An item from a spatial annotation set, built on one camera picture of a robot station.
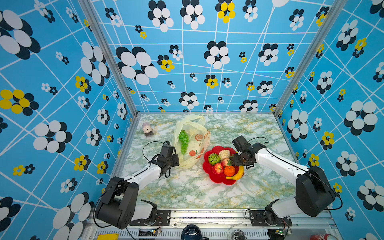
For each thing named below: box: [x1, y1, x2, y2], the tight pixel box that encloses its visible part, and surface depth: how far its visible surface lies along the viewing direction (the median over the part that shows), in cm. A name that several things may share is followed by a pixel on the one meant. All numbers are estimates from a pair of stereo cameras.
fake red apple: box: [213, 163, 224, 174], surface depth 86 cm
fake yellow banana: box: [225, 166, 245, 181], surface depth 83 cm
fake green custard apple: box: [208, 153, 221, 166], surface depth 90 cm
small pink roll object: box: [142, 122, 152, 134], surface depth 104 cm
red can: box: [310, 233, 339, 240], surface depth 62 cm
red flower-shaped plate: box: [202, 146, 240, 185], surface depth 88 cm
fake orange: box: [224, 165, 236, 177], surface depth 86 cm
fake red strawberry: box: [221, 158, 232, 167], surface depth 86 cm
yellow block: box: [96, 233, 119, 240], surface depth 70 cm
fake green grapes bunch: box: [178, 129, 190, 155], surface depth 101 cm
